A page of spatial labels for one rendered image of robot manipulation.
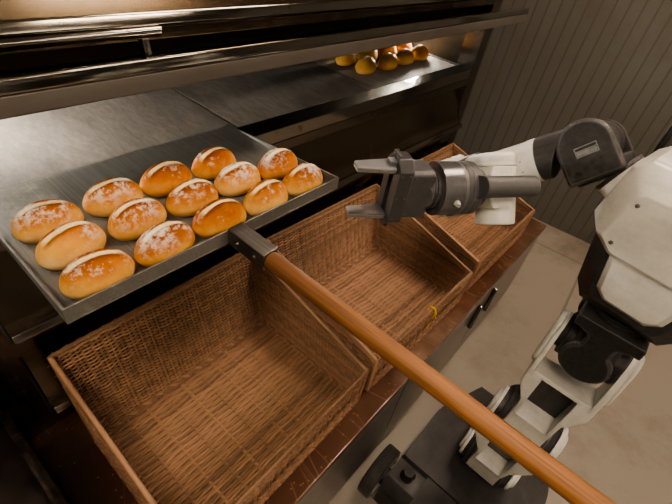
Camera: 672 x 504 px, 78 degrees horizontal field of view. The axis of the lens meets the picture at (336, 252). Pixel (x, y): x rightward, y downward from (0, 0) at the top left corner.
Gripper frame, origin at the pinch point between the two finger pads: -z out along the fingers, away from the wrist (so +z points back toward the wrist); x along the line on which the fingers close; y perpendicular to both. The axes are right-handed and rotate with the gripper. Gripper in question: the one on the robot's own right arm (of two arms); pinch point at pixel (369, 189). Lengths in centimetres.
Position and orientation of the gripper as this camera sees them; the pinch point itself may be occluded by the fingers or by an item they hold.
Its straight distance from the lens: 65.8
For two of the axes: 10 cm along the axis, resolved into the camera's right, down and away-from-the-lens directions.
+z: 9.6, -0.6, 2.7
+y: 2.4, 6.6, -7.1
